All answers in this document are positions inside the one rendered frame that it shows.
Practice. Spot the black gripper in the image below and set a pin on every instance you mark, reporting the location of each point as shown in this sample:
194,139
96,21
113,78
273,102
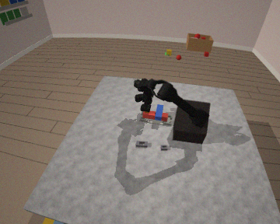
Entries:
147,102

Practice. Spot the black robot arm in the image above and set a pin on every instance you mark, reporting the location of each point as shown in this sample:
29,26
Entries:
168,93

